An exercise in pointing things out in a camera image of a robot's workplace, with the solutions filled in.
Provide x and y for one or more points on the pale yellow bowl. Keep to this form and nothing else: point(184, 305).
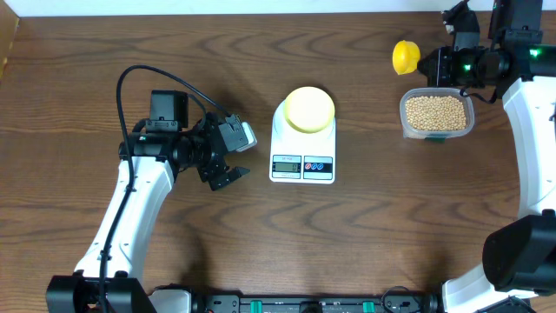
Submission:
point(309, 109)

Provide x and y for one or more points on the clear plastic bean container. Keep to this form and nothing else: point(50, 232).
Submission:
point(410, 132)

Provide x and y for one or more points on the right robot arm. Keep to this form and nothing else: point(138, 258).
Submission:
point(518, 261)

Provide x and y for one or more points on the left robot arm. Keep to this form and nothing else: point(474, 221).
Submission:
point(109, 276)

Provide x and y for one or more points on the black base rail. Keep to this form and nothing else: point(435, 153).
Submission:
point(304, 303)

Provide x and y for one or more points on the soybeans in container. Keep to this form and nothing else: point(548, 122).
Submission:
point(436, 113)

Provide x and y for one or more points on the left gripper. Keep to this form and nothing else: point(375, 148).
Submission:
point(215, 152)

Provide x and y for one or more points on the white digital kitchen scale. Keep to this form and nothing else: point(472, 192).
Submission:
point(297, 157)

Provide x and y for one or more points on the yellow scoop cup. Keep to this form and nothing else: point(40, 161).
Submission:
point(405, 57)

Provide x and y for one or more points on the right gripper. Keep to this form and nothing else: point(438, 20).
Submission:
point(438, 76)

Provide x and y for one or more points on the green tape strip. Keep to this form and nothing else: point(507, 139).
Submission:
point(435, 139)

